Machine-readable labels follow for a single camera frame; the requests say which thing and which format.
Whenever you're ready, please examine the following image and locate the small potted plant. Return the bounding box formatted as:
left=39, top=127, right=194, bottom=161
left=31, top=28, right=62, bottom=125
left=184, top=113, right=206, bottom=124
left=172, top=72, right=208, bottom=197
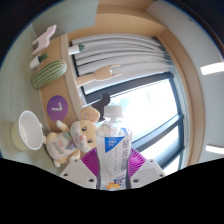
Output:
left=29, top=53, right=49, bottom=70
left=68, top=43, right=86, bottom=56

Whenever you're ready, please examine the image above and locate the round purple number sign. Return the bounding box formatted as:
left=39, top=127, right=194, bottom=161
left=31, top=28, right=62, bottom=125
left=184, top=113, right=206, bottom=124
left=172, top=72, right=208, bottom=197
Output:
left=46, top=94, right=69, bottom=122

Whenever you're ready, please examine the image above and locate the tall green cactus figure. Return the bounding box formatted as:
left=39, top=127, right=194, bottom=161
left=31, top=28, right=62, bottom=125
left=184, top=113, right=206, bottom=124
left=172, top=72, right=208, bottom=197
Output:
left=31, top=59, right=68, bottom=90

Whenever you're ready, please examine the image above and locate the grey window curtain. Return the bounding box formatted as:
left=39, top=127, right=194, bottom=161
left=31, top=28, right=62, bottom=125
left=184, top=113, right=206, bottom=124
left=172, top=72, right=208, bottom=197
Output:
left=70, top=33, right=174, bottom=96

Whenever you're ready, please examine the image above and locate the black cat figure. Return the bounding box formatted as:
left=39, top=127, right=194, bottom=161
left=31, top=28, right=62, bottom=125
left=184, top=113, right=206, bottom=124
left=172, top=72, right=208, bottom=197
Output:
left=91, top=92, right=112, bottom=118

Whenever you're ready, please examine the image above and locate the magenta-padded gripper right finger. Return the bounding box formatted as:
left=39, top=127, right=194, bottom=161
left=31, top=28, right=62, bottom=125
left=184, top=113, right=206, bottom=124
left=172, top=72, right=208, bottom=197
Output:
left=128, top=148, right=167, bottom=188

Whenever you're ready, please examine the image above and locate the clear plastic water bottle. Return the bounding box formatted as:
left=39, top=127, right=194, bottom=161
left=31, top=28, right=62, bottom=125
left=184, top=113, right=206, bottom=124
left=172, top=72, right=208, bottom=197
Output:
left=95, top=105, right=133, bottom=191

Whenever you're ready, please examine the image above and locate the grey-green desk partition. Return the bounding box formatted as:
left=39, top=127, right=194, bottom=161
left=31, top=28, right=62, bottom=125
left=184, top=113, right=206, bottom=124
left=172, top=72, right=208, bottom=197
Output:
left=31, top=0, right=101, bottom=39

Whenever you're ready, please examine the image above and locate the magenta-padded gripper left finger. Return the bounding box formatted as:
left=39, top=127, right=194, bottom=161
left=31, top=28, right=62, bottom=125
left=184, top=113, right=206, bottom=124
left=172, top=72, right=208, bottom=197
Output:
left=59, top=148, right=99, bottom=188

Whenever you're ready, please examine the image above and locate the wooden desk ledge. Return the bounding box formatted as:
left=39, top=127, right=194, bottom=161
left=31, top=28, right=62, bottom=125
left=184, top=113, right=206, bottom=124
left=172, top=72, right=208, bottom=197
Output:
left=39, top=33, right=101, bottom=134

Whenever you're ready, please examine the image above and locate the pink toy horse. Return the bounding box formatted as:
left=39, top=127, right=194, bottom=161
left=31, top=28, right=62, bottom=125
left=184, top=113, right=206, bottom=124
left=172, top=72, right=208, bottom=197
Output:
left=31, top=24, right=58, bottom=56

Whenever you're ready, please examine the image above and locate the pale yellow cup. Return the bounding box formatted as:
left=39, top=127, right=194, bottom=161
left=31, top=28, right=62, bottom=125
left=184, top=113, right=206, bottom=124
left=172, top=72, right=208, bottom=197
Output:
left=10, top=110, right=46, bottom=153

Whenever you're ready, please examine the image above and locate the wooden hand figure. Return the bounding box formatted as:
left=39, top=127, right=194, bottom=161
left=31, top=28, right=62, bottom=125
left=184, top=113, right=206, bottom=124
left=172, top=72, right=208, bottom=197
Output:
left=75, top=64, right=122, bottom=88

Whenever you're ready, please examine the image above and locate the plush mouse toy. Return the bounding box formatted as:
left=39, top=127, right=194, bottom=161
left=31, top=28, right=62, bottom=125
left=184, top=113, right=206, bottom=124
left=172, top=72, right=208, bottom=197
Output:
left=44, top=106, right=101, bottom=168

